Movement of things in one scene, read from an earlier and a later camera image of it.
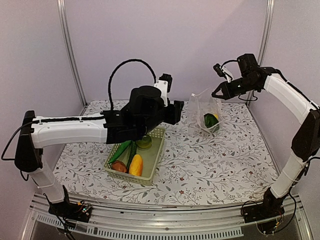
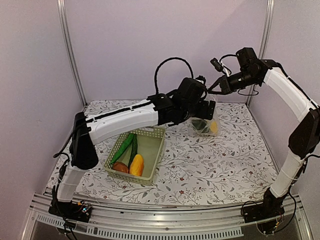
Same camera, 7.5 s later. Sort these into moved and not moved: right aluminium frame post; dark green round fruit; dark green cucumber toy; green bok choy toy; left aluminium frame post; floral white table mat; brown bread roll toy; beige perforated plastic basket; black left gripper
Moved: black left gripper; green bok choy toy; dark green round fruit
Not moved: right aluminium frame post; dark green cucumber toy; left aluminium frame post; floral white table mat; beige perforated plastic basket; brown bread roll toy
